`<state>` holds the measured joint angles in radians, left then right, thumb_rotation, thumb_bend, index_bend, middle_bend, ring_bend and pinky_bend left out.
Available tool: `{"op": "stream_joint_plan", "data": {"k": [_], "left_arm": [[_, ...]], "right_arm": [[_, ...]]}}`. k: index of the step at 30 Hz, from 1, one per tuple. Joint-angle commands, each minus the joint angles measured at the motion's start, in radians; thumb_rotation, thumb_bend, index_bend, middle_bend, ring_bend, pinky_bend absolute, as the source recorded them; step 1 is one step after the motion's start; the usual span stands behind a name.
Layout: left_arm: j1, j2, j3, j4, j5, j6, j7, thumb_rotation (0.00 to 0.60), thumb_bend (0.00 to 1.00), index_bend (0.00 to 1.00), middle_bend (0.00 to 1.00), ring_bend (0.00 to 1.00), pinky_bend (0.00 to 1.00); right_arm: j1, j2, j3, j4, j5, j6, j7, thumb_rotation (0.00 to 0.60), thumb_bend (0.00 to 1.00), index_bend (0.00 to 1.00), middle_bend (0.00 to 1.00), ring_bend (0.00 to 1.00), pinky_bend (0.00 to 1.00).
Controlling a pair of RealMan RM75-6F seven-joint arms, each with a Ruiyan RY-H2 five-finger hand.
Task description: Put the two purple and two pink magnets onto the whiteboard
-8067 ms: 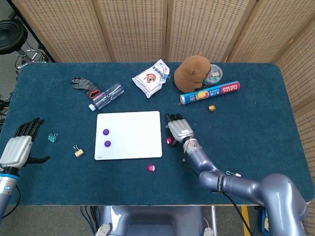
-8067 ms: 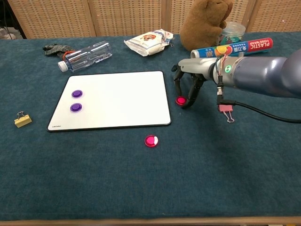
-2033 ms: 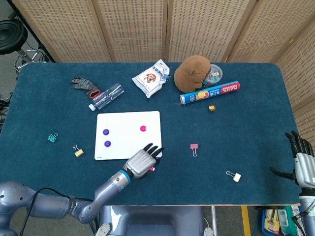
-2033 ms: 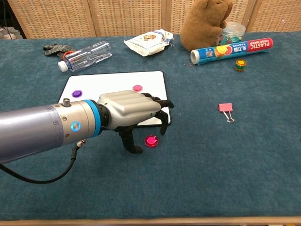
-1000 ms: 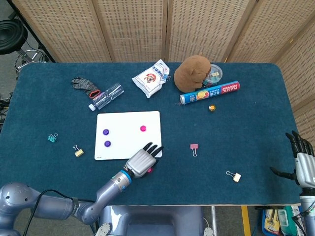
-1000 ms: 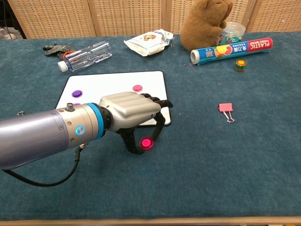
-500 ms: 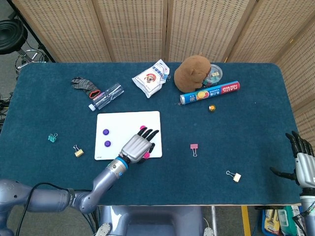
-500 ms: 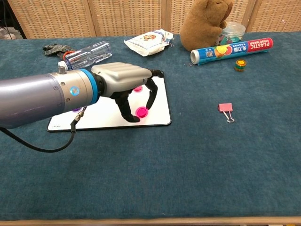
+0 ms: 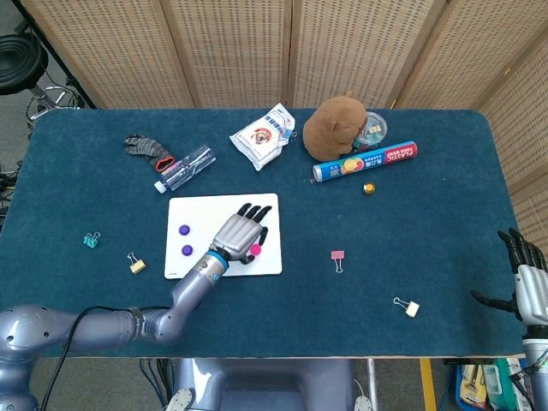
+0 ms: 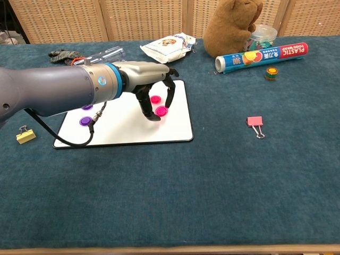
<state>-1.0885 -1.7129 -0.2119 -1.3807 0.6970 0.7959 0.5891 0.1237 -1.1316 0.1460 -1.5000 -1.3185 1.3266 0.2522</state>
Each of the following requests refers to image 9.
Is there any white board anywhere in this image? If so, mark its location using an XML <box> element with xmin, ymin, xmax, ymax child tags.
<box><xmin>164</xmin><ymin>193</ymin><xmax>283</xmax><ymax>280</ymax></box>

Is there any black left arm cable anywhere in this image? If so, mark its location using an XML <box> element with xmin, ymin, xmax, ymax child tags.
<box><xmin>39</xmin><ymin>305</ymin><xmax>172</xmax><ymax>411</ymax></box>

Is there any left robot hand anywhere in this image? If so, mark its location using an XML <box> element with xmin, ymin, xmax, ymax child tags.
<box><xmin>208</xmin><ymin>203</ymin><xmax>274</xmax><ymax>265</ymax></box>

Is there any teal table cloth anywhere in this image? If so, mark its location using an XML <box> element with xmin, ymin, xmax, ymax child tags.
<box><xmin>0</xmin><ymin>107</ymin><xmax>536</xmax><ymax>360</ymax></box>

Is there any white table leg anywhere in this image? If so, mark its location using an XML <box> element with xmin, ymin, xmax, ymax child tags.
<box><xmin>366</xmin><ymin>358</ymin><xmax>379</xmax><ymax>411</ymax></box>

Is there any yellow binder clip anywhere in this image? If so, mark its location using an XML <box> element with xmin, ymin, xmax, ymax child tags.
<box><xmin>127</xmin><ymin>252</ymin><xmax>147</xmax><ymax>275</ymax></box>

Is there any black stool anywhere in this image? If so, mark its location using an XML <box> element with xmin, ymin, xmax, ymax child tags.
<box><xmin>0</xmin><ymin>33</ymin><xmax>86</xmax><ymax>129</ymax></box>

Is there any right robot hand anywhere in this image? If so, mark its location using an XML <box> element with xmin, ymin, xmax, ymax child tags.
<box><xmin>469</xmin><ymin>228</ymin><xmax>548</xmax><ymax>329</ymax></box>

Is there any wicker folding screen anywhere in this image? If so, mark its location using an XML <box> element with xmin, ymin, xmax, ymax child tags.
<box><xmin>19</xmin><ymin>0</ymin><xmax>548</xmax><ymax>318</ymax></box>

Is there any cream binder clip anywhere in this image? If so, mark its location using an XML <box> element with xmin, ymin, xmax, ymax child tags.
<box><xmin>393</xmin><ymin>296</ymin><xmax>420</xmax><ymax>319</ymax></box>

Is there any clear plastic jar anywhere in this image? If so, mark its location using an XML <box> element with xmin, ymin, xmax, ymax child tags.
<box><xmin>353</xmin><ymin>110</ymin><xmax>389</xmax><ymax>152</ymax></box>

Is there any black floor cable bundle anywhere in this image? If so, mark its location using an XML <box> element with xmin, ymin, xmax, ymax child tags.
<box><xmin>139</xmin><ymin>358</ymin><xmax>172</xmax><ymax>411</ymax></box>

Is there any grey knit glove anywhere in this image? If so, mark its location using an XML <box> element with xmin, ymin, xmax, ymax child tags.
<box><xmin>123</xmin><ymin>134</ymin><xmax>176</xmax><ymax>173</ymax></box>

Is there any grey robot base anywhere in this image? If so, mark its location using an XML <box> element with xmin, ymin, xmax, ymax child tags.
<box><xmin>164</xmin><ymin>358</ymin><xmax>378</xmax><ymax>411</ymax></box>

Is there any blue plastic wrap roll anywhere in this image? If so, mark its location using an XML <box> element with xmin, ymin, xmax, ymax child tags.
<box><xmin>312</xmin><ymin>140</ymin><xmax>419</xmax><ymax>185</ymax></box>

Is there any brown plush toy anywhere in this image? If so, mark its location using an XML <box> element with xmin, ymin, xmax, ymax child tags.
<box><xmin>302</xmin><ymin>94</ymin><xmax>368</xmax><ymax>163</ymax></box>

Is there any clear plastic bottle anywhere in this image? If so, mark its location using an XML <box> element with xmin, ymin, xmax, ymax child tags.
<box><xmin>153</xmin><ymin>145</ymin><xmax>217</xmax><ymax>194</ymax></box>

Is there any blue storage crate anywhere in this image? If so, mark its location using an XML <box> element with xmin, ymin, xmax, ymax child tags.
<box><xmin>454</xmin><ymin>358</ymin><xmax>532</xmax><ymax>411</ymax></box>

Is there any white food bag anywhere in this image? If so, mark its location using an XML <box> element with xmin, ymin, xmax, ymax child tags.
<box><xmin>229</xmin><ymin>102</ymin><xmax>298</xmax><ymax>172</ymax></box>

